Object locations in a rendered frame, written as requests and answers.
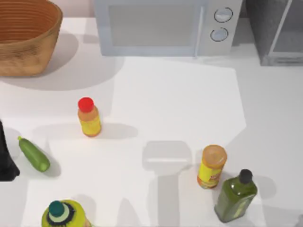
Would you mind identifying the red-capped yellow bottle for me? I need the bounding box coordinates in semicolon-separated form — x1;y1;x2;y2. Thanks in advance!
77;96;102;138

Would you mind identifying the orange and yellow can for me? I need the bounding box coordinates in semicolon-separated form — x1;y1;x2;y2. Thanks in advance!
196;144;228;190

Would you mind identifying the pale microwave oven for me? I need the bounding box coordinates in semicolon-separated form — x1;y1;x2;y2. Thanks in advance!
93;0;244;58

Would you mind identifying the microwave knob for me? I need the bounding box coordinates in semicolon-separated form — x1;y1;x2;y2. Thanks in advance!
214;7;234;23
210;27;229;43

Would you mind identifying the dark green square bottle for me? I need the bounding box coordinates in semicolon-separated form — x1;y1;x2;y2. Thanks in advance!
214;169;258;223

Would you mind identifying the green cucumber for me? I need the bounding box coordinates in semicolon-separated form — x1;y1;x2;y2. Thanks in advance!
18;136;51;172

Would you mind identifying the yellow-green bottle with teal cap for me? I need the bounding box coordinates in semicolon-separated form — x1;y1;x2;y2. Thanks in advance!
41;199;93;227

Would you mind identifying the brown woven basket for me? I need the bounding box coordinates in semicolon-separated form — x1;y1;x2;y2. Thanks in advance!
0;0;63;77

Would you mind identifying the grey cabinet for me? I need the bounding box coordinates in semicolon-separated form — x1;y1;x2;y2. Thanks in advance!
245;0;303;67

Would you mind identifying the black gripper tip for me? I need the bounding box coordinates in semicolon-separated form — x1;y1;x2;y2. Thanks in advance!
0;121;20;182

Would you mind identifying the microwave door handle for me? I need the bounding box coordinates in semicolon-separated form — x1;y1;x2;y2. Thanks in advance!
194;6;205;58

